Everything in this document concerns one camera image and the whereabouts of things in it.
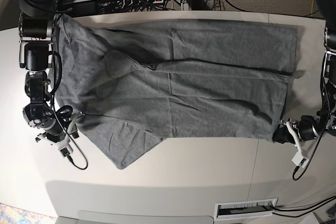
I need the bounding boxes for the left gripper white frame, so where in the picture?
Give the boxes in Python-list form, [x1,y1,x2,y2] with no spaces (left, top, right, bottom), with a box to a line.
[272,115,322,157]

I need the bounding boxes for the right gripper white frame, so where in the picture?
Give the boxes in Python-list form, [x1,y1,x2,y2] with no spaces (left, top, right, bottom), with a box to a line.
[35,111,84,151]

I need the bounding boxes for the grey T-shirt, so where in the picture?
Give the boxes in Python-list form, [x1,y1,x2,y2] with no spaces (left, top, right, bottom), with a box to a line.
[56,16,298,169]

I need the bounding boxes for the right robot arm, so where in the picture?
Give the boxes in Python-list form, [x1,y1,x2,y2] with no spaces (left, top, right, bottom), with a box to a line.
[18,0,81,157]

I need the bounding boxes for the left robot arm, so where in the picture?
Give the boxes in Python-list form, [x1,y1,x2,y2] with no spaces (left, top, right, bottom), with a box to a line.
[294,0,335,142]

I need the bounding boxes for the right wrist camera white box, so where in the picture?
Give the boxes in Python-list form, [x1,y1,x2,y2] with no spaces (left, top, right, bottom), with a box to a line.
[58,146,73,157]

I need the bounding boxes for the black cables at table edge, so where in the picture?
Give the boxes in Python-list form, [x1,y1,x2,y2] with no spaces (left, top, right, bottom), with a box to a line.
[271,196,336,218]

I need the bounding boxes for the table cable grommet box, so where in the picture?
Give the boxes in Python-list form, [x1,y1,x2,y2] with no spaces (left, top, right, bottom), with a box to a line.
[214,198,278,221]

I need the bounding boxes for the yellow cable on floor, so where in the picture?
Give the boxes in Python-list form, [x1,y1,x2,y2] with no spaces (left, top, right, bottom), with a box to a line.
[306,0,320,18]

